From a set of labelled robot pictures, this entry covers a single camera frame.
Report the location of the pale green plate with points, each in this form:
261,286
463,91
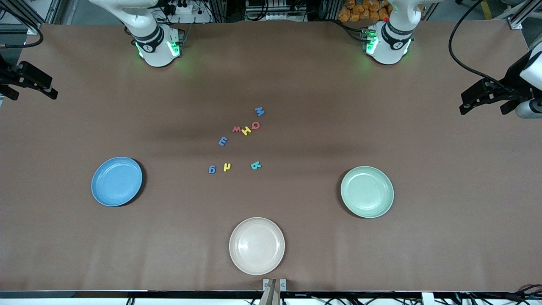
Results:
367,192

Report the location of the teal capital letter B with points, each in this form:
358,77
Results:
255,165

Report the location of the blue small letter g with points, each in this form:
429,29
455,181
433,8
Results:
212,170

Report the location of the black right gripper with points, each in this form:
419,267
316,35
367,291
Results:
8,76

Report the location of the blue capital letter M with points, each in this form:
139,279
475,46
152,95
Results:
259,112

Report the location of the beige plate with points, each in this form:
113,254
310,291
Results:
257,245

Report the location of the blue capital letter E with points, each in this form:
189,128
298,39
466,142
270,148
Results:
223,141

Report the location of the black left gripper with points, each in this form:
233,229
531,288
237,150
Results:
509,86

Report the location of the blue plate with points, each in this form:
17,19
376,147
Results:
116,181

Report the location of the aluminium frame profile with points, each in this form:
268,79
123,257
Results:
515,24
34,28

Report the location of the brown table cover sheet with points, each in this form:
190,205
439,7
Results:
296,84

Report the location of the yellow capital letter H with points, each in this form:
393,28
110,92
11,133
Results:
246,130

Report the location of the grey equipment rack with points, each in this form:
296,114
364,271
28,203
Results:
275,10

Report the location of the grey metal bracket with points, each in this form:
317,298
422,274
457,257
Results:
283,285

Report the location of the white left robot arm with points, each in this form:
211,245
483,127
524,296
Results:
391,46

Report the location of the white power strip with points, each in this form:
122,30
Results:
186,18

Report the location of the orange packets pile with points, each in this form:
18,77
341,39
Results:
360,10

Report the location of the brown post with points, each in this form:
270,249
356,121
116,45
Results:
271,296

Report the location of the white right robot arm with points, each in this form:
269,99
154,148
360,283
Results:
154,53

